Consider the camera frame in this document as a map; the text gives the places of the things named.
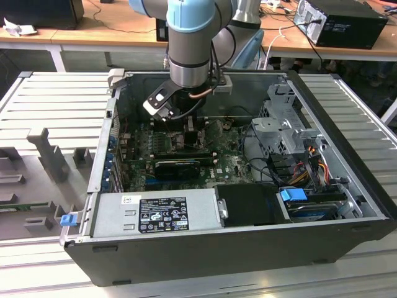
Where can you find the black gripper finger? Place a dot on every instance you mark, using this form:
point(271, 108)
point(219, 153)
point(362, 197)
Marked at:
point(190, 138)

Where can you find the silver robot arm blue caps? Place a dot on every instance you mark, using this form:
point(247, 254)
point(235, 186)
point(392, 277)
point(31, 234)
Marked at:
point(189, 46)

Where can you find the black RAM slot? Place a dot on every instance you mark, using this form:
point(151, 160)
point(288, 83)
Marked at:
point(204, 158)
point(161, 127)
point(201, 120)
point(183, 152)

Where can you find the CPU socket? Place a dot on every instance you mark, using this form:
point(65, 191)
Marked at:
point(176, 149)

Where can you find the blue expansion slot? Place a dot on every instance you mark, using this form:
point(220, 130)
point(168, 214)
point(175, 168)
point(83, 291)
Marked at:
point(150, 180)

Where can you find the black graphics card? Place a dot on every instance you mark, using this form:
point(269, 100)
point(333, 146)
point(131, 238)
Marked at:
point(176, 170)

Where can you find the green motherboard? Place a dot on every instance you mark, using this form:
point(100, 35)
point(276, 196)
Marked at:
point(229, 164)

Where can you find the small black box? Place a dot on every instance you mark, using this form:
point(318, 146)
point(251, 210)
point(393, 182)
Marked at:
point(161, 31)

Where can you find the silver metal drive cage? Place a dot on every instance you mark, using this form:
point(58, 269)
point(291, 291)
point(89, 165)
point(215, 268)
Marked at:
point(270, 127)

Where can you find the black plastic air shroud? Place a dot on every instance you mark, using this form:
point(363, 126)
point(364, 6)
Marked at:
point(248, 205)

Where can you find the wooden desk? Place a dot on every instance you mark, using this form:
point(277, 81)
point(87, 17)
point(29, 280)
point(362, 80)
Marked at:
point(124, 37)

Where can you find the grey power supply unit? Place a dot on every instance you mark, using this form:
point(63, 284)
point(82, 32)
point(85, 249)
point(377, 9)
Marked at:
point(108, 217)

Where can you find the blue disk carrier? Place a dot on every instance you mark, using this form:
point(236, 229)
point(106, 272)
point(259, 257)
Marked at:
point(293, 196)

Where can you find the black open PC case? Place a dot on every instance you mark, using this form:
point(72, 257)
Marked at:
point(217, 257)

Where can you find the blue case latch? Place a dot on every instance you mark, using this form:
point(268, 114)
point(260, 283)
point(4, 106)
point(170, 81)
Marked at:
point(68, 220)

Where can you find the grey parts rack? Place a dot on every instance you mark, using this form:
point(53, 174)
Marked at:
point(46, 186)

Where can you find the large black box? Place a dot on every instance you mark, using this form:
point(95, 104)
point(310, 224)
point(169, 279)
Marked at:
point(40, 12)

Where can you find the green RAM stick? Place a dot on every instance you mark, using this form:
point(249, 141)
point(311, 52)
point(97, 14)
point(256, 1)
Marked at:
point(24, 206)

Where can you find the black desktop PC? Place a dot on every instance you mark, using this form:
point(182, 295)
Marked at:
point(350, 28)

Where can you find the crumpled white paper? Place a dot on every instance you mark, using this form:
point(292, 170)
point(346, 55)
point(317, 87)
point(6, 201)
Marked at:
point(18, 29)

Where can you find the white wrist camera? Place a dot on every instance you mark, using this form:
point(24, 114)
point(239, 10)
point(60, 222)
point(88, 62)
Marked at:
point(156, 102)

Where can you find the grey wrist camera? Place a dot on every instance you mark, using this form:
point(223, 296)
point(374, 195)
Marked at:
point(224, 85)

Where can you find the grey case hinge bracket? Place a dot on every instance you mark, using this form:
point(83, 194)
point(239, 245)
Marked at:
point(116, 77)

